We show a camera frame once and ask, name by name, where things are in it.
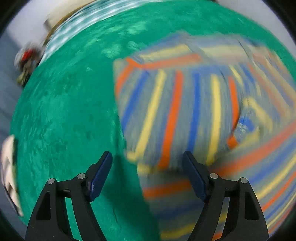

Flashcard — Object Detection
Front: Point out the striped knit sweater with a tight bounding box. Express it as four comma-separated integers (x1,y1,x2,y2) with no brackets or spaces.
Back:
113,32,295,240

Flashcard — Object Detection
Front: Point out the white patterned folded cloth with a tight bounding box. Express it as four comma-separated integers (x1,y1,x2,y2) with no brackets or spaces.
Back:
1,135,23,217

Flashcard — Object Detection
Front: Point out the green floral bedspread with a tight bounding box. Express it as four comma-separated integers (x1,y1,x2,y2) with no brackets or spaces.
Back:
11,1,295,240

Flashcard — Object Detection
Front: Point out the blue curtain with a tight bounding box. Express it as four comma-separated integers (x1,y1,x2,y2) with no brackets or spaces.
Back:
0,31,26,237

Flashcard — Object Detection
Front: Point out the nightstand clutter with red item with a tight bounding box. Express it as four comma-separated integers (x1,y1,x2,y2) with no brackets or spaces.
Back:
14,42,45,88

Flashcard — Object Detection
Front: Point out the cream headboard cushion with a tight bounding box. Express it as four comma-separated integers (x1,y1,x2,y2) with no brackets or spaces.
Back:
44,0,93,31

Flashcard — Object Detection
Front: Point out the teal checkered blanket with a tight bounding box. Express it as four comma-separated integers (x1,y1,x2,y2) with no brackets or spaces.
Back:
41,0,152,62

